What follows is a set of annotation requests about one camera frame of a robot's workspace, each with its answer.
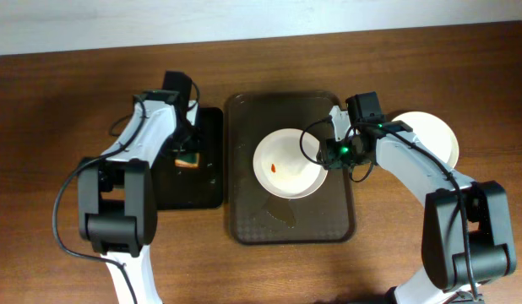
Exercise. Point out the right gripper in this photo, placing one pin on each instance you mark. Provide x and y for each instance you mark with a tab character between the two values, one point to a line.
328	156

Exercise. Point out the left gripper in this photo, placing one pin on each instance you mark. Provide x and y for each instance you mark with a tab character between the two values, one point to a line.
183	149

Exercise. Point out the green and yellow sponge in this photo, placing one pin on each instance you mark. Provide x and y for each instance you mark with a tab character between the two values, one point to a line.
188	160

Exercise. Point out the white plate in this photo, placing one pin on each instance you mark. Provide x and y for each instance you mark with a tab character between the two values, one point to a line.
442	142
282	169
419	119

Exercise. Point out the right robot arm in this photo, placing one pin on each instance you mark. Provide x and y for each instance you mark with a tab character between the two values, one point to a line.
467	236

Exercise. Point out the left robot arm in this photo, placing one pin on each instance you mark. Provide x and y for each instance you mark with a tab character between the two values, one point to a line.
117	204

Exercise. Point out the black rectangular tray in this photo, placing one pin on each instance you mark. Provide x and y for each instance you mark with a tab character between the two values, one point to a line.
185	188

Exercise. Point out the brown plastic serving tray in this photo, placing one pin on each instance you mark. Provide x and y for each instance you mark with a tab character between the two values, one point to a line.
258	217

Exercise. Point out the black base bracket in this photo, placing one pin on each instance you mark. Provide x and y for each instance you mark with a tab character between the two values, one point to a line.
459	297

